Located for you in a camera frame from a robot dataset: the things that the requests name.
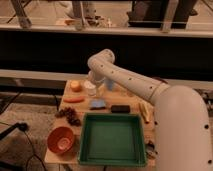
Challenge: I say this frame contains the yellow red apple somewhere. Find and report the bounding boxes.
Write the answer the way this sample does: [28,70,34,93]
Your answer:
[70,80,82,92]

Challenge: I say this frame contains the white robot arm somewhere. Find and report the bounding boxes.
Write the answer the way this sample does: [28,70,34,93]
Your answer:
[88,49,213,171]

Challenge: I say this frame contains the red bowl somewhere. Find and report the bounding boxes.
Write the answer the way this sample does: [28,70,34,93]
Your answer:
[47,127,75,155]

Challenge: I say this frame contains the white cup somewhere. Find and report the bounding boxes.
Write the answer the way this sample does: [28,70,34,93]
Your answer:
[84,80,91,96]

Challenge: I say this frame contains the light blue cup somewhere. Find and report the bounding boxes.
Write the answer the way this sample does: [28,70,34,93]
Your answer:
[105,79,114,91]

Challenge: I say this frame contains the blue sponge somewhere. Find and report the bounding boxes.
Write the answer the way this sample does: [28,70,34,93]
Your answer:
[89,99,106,110]

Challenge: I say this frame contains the orange carrot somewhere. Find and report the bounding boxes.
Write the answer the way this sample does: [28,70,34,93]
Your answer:
[63,97,84,103]

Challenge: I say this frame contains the black rectangular block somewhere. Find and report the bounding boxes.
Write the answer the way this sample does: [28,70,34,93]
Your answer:
[111,105,130,113]

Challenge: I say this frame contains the bunch of dark grapes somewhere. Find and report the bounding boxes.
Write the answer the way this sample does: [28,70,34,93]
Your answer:
[55,107,81,126]

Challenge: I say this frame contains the green plastic tray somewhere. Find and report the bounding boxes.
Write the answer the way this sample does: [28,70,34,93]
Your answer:
[78,113,147,167]

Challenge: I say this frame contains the black cable with stand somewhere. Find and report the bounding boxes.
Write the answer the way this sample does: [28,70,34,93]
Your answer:
[0,121,48,171]

